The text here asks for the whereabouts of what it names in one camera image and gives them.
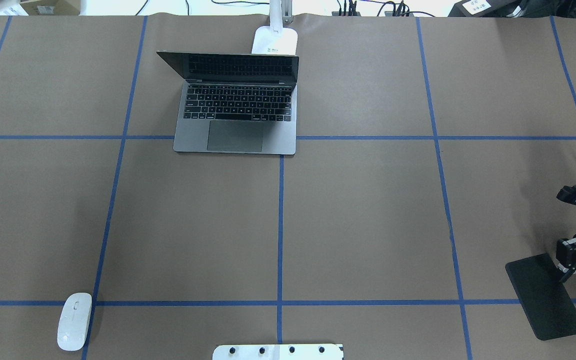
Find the black box with label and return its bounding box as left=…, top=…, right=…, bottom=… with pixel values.
left=448, top=0, right=521, bottom=18

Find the black mouse pad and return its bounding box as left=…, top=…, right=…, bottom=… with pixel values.
left=504, top=253, right=576, bottom=341

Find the white computer mouse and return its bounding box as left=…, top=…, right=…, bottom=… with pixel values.
left=56, top=292, right=93, bottom=352

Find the black usb hub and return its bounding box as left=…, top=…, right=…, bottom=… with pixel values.
left=331, top=0, right=361, bottom=18

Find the grey laptop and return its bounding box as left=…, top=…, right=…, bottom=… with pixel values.
left=157, top=50, right=300, bottom=156

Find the cardboard box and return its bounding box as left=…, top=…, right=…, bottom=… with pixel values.
left=19, top=0, right=82, bottom=16

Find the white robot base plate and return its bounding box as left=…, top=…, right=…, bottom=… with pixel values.
left=212, top=343, right=345, bottom=360

